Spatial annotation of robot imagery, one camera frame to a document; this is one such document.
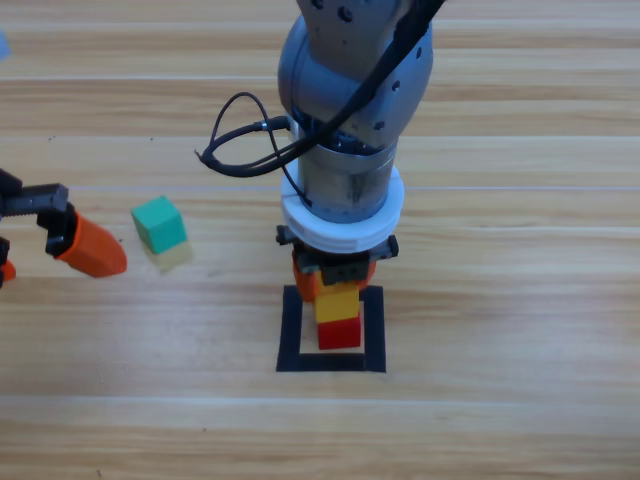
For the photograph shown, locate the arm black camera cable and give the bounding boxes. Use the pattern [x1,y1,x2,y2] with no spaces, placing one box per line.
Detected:
[193,0,447,211]

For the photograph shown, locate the green wooden block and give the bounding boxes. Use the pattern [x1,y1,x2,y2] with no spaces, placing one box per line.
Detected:
[130,194,187,255]

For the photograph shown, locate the black tape square outline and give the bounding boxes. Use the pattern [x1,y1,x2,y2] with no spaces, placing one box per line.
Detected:
[276,284,387,374]

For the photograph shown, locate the yellow wooden block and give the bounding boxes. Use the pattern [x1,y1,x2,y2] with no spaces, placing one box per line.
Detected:
[314,287,361,324]

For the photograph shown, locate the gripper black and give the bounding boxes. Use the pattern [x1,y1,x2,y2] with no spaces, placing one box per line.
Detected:
[276,224,400,304]
[0,168,128,289]

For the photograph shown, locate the red wooden block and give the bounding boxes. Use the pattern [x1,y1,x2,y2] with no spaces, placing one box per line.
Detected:
[317,315,362,350]

